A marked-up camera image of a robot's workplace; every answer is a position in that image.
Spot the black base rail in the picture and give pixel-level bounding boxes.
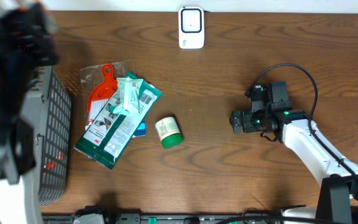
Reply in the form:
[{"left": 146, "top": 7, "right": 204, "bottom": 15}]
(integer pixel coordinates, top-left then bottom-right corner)
[{"left": 42, "top": 203, "right": 323, "bottom": 224}]

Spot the pale green small packet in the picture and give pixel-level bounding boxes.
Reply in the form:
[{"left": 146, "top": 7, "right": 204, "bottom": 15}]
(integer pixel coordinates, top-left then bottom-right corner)
[{"left": 113, "top": 77, "right": 144, "bottom": 116}]

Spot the white jar green lid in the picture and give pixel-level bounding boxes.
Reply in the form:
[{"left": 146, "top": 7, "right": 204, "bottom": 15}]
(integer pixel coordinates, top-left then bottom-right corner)
[{"left": 155, "top": 116, "right": 183, "bottom": 149}]

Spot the white barcode scanner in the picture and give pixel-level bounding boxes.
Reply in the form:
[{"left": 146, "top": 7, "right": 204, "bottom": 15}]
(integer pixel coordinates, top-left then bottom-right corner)
[{"left": 178, "top": 6, "right": 205, "bottom": 49}]

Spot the grey plastic basket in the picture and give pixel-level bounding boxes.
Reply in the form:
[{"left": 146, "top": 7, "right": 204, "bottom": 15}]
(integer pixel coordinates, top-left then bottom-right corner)
[{"left": 21, "top": 66, "right": 71, "bottom": 205}]

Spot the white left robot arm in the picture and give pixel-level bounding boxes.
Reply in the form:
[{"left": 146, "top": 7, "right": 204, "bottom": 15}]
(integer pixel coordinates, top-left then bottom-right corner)
[{"left": 0, "top": 1, "right": 58, "bottom": 223}]

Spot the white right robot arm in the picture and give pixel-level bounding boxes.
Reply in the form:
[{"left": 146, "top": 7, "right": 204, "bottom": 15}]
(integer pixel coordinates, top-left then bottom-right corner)
[{"left": 230, "top": 101, "right": 358, "bottom": 184}]

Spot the red packaged item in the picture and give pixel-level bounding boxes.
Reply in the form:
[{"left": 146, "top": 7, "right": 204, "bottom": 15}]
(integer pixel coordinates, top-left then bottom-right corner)
[{"left": 80, "top": 60, "right": 135, "bottom": 129}]

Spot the green packaged item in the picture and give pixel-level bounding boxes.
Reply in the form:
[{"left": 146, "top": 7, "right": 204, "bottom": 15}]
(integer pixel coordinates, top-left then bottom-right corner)
[{"left": 74, "top": 81, "right": 162, "bottom": 169}]

